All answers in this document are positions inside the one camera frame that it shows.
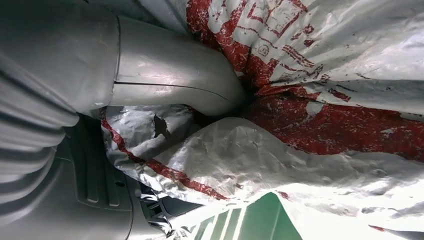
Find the green conveyor belt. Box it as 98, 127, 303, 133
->
185, 192, 304, 240

